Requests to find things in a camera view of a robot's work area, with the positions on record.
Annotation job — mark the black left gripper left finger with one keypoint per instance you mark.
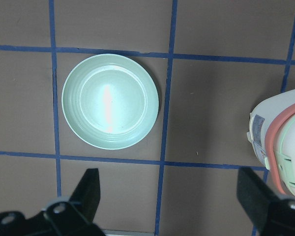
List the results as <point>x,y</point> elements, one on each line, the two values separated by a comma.
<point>73,217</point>

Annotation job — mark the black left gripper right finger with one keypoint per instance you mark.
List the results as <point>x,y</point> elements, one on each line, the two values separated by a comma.
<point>270,213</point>

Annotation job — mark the white rice cooker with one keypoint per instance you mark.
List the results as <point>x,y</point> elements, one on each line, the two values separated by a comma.
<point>272,135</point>

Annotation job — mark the near pale green plate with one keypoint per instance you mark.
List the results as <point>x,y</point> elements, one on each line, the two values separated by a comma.
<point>110,101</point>

